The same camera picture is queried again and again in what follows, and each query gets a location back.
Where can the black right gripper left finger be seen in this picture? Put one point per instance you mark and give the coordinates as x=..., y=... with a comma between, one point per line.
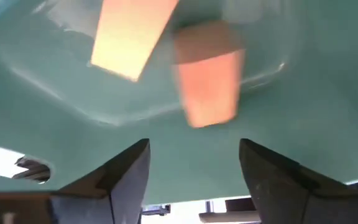
x=73, y=208

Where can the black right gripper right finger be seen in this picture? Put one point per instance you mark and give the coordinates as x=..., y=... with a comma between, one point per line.
x=306, y=202

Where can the natural wooden block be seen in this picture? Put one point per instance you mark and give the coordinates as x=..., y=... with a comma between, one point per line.
x=210, y=81
x=129, y=37

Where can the teal plastic bin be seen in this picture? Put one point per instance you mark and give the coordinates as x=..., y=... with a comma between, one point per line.
x=197, y=161

